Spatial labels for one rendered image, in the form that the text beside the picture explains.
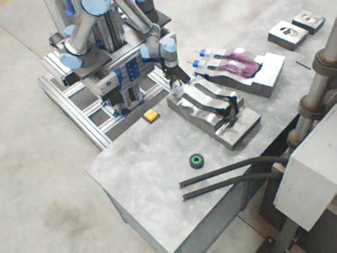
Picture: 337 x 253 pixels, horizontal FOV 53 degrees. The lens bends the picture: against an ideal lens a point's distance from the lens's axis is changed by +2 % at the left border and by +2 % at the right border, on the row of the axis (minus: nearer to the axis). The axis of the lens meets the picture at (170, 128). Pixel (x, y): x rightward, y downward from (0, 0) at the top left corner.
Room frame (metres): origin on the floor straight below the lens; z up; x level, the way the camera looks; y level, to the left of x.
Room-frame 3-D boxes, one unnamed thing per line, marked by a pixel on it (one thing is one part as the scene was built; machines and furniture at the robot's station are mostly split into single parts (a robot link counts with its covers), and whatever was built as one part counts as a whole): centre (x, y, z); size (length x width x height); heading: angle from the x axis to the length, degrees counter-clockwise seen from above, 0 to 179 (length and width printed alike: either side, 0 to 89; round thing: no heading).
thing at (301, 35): (1.70, -0.89, 0.84); 0.20 x 0.15 x 0.07; 37
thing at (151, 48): (1.40, 0.02, 1.21); 0.11 x 0.11 x 0.08; 78
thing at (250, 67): (1.48, -0.49, 0.90); 0.26 x 0.18 x 0.08; 55
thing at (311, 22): (1.80, -1.07, 0.83); 0.17 x 0.13 x 0.06; 37
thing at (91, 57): (1.61, 0.43, 1.09); 0.15 x 0.15 x 0.10
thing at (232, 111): (1.21, -0.26, 0.92); 0.35 x 0.16 x 0.09; 37
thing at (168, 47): (1.36, -0.07, 1.21); 0.09 x 0.08 x 0.11; 78
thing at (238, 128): (1.19, -0.26, 0.87); 0.50 x 0.26 x 0.14; 37
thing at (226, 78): (1.48, -0.50, 0.86); 0.50 x 0.26 x 0.11; 55
